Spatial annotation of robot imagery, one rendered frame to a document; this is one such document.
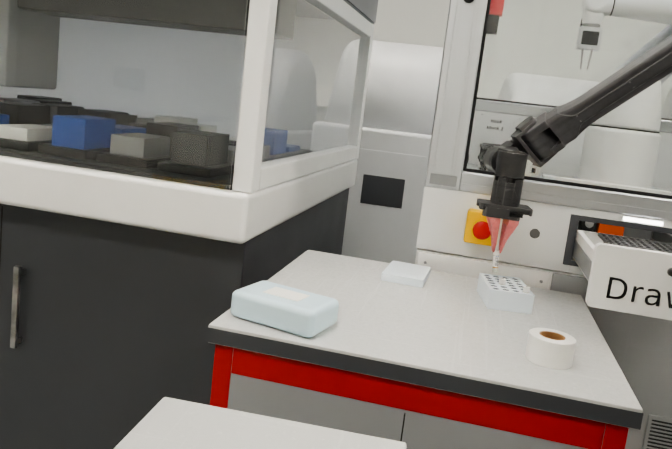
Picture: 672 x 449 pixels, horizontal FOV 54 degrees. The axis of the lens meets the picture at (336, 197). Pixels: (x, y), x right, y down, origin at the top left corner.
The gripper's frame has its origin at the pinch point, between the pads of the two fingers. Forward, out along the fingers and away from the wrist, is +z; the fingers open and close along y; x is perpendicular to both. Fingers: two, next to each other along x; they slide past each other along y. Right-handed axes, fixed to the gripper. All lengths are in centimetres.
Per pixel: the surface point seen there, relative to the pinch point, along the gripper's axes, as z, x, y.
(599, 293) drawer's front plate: 1.3, 20.0, -14.6
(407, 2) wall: -96, -339, 27
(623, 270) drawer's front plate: -3.4, 20.4, -17.6
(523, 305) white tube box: 8.3, 9.4, -5.0
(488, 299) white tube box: 8.1, 9.6, 1.7
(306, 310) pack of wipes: 6, 38, 33
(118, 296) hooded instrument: 25, -8, 81
